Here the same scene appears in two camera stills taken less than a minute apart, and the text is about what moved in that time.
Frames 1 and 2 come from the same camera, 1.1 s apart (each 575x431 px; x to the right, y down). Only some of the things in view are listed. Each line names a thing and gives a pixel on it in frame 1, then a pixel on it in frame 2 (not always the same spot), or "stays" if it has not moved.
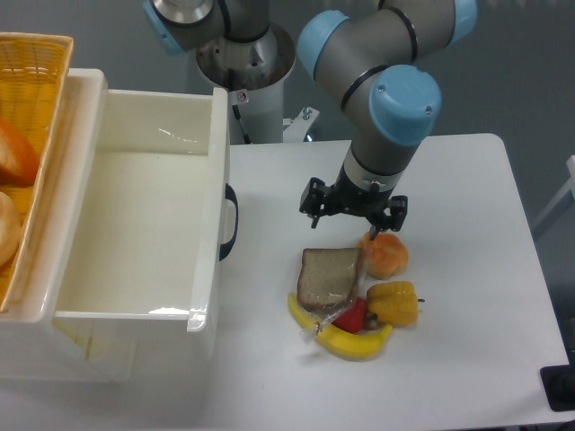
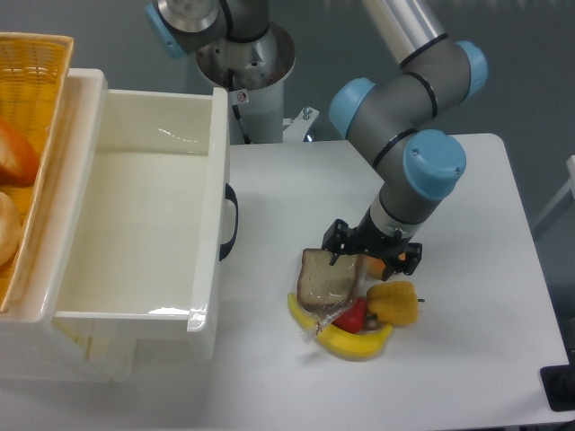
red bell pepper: [354, 319] stays
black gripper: [345, 197] → [366, 239]
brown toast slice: [329, 282] stays
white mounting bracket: [297, 126] stays
